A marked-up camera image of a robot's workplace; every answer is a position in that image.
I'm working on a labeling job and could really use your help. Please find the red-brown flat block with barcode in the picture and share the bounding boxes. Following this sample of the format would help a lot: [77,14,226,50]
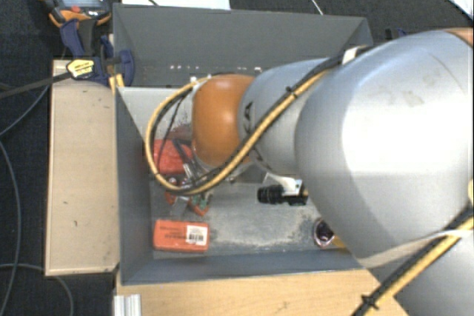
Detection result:
[152,219,211,254]

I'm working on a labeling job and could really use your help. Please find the pale wood board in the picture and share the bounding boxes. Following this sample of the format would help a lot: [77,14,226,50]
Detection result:
[44,58,121,277]

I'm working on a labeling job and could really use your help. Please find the purple round object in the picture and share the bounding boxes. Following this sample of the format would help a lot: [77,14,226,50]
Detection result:
[313,218,336,249]

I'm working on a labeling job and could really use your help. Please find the grey metal bin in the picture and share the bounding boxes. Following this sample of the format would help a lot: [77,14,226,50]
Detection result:
[111,2,375,286]

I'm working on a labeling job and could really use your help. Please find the black cylinder on white bracket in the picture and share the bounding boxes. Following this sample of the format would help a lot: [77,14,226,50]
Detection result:
[256,175,310,207]

